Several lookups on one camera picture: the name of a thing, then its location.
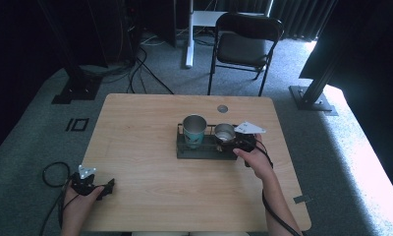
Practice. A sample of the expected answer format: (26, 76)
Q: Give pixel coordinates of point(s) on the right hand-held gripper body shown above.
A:
(247, 141)

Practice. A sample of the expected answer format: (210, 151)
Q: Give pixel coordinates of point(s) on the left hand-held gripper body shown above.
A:
(81, 185)

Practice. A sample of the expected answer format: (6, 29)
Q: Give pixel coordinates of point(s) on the short steel cup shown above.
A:
(224, 132)

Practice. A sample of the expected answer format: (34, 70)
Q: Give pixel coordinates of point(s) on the tall teal metal cup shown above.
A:
(194, 131)

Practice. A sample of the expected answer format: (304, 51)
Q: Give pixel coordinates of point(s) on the person's left hand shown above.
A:
(78, 205)

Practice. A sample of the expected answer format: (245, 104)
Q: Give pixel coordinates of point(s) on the person's right hand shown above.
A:
(256, 160)

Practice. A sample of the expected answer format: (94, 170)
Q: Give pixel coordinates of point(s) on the grey table grommet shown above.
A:
(222, 108)

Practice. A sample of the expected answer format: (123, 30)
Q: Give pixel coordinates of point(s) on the black metal stand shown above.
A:
(76, 88)
(310, 98)

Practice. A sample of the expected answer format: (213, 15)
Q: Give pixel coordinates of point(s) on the black folding chair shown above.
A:
(243, 49)

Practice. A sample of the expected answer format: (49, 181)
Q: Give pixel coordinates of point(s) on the dark curtain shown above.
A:
(299, 16)

